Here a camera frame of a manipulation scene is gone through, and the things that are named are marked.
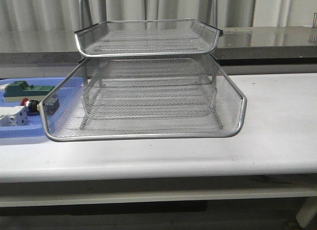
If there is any silver wire rack frame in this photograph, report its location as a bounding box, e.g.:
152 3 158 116
78 0 224 131

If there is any silver mesh tray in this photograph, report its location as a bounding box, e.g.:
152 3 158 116
75 19 222 57
40 54 247 141
83 85 215 120

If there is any blue plastic tray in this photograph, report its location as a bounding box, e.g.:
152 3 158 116
0 77 83 138

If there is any red emergency stop button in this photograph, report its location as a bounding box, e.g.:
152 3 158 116
20 97 59 116

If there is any green and white terminal block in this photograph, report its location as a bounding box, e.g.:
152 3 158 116
3 81 54 102

